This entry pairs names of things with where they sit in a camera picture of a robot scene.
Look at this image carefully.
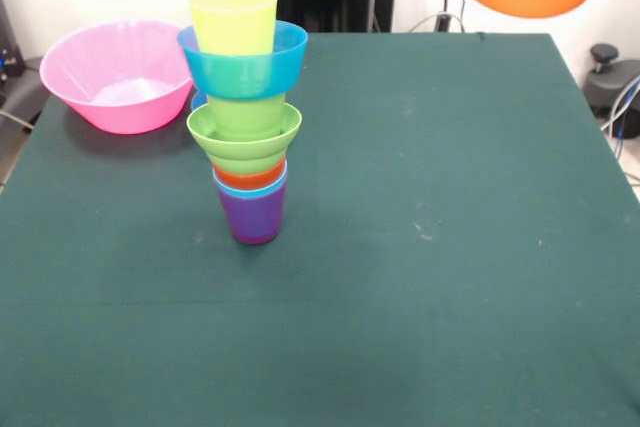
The black device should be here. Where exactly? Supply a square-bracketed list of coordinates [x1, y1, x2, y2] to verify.
[0, 0, 26, 83]

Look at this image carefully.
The blue cable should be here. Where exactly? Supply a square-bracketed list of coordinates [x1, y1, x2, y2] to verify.
[599, 74, 640, 148]

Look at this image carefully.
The dark green table cloth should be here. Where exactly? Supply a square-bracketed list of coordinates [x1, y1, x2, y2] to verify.
[0, 30, 640, 427]

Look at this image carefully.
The purple cup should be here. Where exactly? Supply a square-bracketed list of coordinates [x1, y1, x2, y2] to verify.
[215, 181, 289, 246]

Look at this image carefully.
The grey cable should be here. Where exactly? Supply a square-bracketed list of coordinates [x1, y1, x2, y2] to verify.
[0, 109, 35, 134]

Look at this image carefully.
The large pink bowl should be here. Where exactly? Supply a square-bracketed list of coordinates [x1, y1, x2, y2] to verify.
[39, 19, 194, 136]

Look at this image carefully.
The black office chair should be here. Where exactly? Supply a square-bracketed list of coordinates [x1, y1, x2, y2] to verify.
[584, 43, 640, 123]

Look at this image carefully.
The orange cup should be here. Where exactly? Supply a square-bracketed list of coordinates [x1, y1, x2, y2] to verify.
[213, 161, 289, 191]

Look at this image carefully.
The blue cup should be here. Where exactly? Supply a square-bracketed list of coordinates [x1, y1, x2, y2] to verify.
[212, 169, 290, 199]

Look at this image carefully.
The yellow-green cup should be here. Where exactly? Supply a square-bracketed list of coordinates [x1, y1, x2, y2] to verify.
[188, 0, 280, 57]

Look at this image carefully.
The green bowl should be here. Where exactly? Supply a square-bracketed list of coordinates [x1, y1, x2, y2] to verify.
[186, 102, 304, 176]

